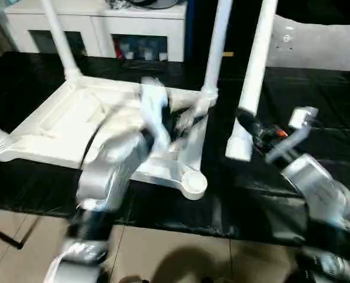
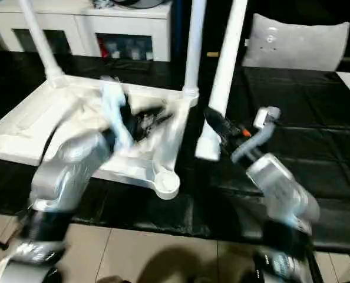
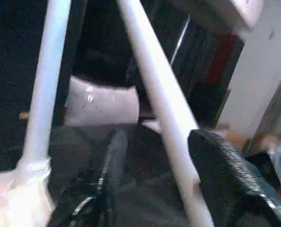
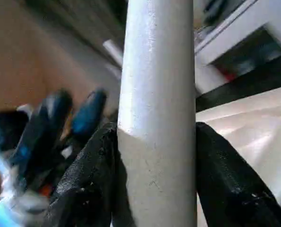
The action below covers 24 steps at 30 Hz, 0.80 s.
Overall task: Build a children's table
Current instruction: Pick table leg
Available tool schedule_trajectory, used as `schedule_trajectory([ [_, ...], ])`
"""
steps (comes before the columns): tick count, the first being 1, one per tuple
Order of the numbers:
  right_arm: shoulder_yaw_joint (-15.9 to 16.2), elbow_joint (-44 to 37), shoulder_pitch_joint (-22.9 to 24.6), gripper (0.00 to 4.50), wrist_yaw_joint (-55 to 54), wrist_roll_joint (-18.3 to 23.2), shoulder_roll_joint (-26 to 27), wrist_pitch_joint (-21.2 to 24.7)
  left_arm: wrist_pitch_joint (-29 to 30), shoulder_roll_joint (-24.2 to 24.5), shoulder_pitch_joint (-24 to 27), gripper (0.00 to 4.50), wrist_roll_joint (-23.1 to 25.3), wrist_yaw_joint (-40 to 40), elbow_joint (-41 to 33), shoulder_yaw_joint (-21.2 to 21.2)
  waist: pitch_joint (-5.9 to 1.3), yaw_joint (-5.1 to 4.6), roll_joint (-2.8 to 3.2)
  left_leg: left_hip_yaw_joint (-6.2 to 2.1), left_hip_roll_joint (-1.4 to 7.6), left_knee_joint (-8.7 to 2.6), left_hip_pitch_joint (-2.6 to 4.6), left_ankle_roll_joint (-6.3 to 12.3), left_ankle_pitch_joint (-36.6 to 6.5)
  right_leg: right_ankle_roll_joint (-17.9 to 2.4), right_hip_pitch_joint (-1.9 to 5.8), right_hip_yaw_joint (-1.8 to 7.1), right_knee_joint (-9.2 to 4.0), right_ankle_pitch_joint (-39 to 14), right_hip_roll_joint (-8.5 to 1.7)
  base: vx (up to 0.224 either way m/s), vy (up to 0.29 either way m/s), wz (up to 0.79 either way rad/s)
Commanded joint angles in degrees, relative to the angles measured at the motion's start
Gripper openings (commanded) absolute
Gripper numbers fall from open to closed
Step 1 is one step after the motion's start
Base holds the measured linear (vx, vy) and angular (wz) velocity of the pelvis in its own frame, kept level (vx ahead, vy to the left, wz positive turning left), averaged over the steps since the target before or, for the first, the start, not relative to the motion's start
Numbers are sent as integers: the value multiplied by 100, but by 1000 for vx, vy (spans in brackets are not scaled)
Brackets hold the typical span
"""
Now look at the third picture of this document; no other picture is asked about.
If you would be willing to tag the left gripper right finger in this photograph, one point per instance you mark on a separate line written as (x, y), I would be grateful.
(221, 177)

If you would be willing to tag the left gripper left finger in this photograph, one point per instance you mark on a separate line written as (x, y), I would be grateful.
(95, 208)

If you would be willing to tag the white plastic table top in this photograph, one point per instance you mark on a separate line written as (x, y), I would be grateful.
(12, 203)

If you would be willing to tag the white plastic table leg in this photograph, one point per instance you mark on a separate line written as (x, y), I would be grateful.
(159, 82)
(46, 71)

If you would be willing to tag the black work mat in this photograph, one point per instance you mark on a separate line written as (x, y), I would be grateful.
(150, 165)

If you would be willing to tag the grey printed pillow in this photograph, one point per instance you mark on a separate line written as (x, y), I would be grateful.
(102, 106)

